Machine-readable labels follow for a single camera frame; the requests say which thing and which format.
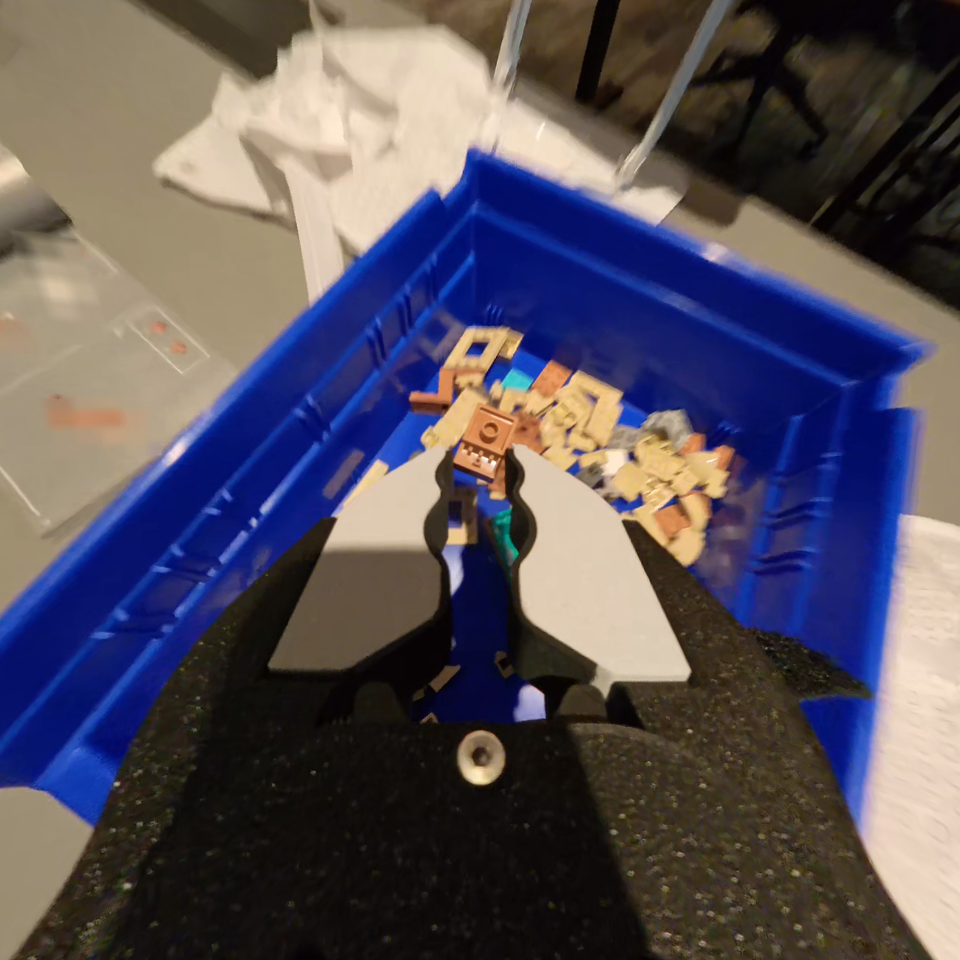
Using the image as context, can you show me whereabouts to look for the crumpled white paper bags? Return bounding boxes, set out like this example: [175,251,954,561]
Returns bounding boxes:
[153,26,691,301]

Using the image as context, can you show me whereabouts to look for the white paper sheet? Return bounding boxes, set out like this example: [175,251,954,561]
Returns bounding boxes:
[862,513,960,960]

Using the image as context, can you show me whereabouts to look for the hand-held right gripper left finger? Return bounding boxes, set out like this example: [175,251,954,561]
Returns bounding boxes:
[266,448,457,674]

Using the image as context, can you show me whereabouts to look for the pile of toy bricks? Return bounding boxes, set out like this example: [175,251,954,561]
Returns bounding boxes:
[352,324,740,571]

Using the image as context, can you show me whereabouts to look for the clear acrylic stand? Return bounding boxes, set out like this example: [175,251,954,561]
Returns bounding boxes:
[487,0,740,192]

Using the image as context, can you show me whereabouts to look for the black table frame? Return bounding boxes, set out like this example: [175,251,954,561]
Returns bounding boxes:
[573,0,960,234]

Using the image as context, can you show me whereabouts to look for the blue plastic bin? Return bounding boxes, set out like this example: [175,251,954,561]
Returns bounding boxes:
[0,146,939,826]

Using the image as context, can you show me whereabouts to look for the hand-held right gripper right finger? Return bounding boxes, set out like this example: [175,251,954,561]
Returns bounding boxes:
[504,447,693,693]

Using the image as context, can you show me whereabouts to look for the brown grooved toy brick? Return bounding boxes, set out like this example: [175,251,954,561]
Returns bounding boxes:
[452,405,519,481]

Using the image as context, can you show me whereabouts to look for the grey instruction booklet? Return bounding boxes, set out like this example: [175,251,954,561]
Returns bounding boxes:
[0,146,241,537]

